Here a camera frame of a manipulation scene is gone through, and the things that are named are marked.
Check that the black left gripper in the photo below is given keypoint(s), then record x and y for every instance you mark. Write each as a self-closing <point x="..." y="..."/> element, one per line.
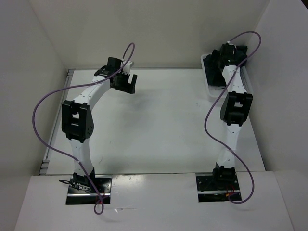
<point x="126" y="87"/>

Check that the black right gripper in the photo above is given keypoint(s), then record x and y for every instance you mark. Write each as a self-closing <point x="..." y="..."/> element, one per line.
<point x="215" y="55"/>

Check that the dark navy shorts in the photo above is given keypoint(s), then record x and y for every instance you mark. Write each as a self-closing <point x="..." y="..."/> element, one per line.
<point x="234" y="55"/>

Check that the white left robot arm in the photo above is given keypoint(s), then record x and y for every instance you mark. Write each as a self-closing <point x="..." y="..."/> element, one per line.
<point x="77" y="121"/>

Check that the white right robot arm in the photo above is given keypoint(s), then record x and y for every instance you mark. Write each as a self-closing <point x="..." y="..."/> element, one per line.
<point x="234" y="111"/>

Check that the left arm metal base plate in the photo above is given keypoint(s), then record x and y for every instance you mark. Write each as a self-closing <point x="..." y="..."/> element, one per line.
<point x="80" y="195"/>

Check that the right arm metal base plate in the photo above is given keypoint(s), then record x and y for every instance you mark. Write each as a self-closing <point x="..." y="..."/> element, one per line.
<point x="208" y="191"/>

